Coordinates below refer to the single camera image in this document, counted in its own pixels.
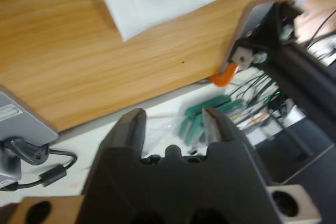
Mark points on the orange plastic clip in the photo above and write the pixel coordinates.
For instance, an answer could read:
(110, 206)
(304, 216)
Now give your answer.
(223, 78)

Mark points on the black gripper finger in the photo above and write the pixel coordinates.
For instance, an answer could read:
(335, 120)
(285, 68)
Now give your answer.
(126, 132)
(223, 129)

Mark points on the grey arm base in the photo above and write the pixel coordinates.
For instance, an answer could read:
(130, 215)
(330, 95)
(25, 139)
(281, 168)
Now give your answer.
(26, 127)

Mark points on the black post with brackets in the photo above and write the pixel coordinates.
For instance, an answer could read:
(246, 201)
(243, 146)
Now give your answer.
(302, 61)

